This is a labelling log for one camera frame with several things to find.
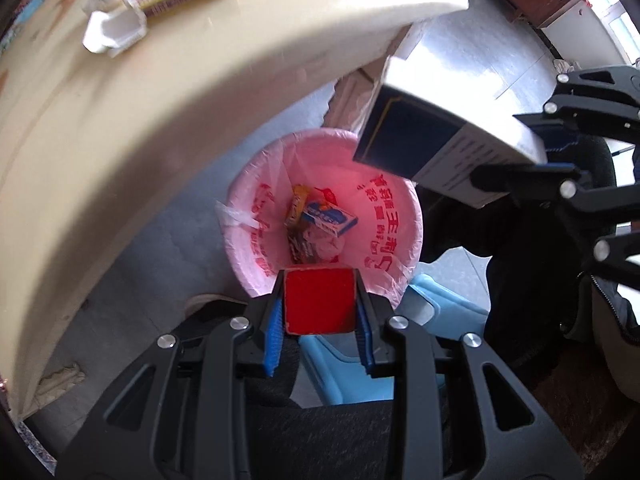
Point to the pink lined trash bin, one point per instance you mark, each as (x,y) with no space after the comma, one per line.
(303,200)

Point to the cream coffee table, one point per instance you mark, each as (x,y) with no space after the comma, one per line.
(93,146)

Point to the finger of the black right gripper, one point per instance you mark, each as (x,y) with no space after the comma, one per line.
(545,187)

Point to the blue and white carton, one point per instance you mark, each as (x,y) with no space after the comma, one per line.
(435,136)

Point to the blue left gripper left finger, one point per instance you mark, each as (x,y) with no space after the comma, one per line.
(273,338)

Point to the small red cardboard box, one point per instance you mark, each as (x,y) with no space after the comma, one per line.
(319,300)

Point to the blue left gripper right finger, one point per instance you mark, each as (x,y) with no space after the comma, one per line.
(363,330)

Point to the person's black trouser leg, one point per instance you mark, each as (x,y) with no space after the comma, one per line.
(545,310)

